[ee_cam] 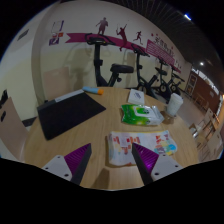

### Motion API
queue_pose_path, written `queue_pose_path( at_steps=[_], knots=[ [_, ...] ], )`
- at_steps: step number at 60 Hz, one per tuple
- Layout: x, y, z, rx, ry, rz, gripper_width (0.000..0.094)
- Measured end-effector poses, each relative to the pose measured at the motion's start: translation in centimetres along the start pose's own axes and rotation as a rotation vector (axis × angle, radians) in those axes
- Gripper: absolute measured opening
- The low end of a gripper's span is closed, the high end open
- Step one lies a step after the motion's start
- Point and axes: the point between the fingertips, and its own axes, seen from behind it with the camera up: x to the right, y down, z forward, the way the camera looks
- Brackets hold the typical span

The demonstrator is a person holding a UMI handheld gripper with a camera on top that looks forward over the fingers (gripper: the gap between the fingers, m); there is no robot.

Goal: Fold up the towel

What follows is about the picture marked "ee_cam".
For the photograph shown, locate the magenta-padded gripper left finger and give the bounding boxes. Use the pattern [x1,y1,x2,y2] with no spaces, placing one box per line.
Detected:
[41,143,93,186]

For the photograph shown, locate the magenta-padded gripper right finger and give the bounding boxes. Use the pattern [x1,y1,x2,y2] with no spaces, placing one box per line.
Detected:
[131,143,184,186]

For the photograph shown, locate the green wet wipes pack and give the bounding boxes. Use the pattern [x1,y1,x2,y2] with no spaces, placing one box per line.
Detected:
[120,103,165,127]

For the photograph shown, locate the brown cup holder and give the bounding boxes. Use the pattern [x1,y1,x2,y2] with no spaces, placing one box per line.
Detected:
[162,109,178,124]

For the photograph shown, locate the black mouse pad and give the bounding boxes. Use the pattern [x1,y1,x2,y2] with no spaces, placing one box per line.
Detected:
[36,91,107,141]

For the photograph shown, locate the white paper cup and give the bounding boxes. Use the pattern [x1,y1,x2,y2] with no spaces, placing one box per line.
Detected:
[165,92,184,117]

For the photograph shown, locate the small white box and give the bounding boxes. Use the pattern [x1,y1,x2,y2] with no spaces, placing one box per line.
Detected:
[127,88,146,106]

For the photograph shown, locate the group of wooden chairs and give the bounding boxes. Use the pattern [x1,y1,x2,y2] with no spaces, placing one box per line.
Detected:
[188,94,224,161]

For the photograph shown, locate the wooden chair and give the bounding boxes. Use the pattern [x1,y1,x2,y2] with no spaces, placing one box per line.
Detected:
[0,96,30,162]
[43,66,73,101]

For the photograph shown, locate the black exercise bike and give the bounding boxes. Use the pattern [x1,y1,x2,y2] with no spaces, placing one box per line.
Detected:
[154,58,173,101]
[169,66,186,96]
[84,33,135,88]
[130,44,162,99]

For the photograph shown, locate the blue tube with orange cap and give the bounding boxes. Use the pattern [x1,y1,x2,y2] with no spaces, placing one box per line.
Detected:
[82,86,105,96]

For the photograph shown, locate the ceiling lights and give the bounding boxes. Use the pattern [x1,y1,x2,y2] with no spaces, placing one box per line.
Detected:
[183,13,206,67]

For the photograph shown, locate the purple wall posters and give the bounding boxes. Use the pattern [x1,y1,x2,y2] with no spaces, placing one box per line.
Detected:
[48,20,65,46]

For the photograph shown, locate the grey wall sign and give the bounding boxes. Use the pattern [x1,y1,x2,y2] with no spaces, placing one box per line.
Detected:
[17,29,30,42]

